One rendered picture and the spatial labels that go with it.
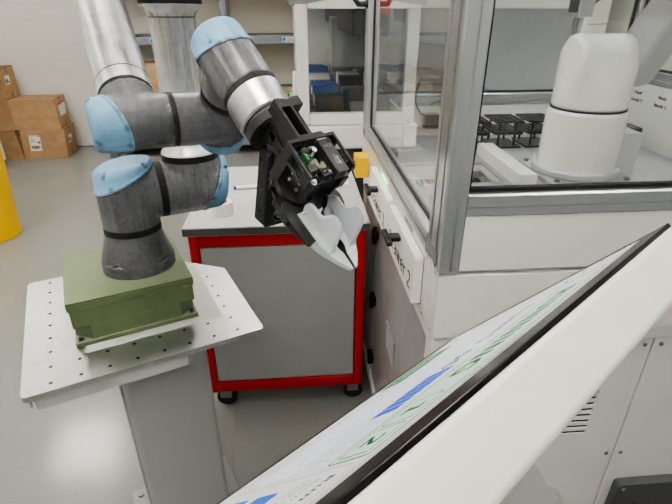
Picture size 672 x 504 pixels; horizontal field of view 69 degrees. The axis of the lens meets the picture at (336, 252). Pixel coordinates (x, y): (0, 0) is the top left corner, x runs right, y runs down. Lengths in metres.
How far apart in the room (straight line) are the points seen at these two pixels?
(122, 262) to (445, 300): 0.65
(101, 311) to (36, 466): 1.03
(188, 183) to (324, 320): 0.84
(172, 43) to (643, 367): 1.16
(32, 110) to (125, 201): 4.57
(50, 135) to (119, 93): 4.86
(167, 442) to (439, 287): 0.78
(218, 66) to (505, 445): 0.54
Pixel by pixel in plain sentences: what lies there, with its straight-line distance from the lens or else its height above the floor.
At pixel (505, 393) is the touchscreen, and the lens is 0.28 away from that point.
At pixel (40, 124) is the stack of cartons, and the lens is 5.60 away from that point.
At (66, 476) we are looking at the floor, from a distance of 1.96.
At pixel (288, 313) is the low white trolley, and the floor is 0.42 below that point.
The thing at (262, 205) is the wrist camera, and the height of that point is 1.13.
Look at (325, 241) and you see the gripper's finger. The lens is 0.58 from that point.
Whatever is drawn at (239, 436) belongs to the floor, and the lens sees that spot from 1.89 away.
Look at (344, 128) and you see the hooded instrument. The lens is 2.16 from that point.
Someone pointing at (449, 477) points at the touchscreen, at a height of 1.19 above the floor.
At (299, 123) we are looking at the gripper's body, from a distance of 0.59.
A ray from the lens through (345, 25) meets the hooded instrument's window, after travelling 2.12.
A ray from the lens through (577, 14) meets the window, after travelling 0.87.
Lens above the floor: 1.38
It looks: 27 degrees down
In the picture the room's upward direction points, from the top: straight up
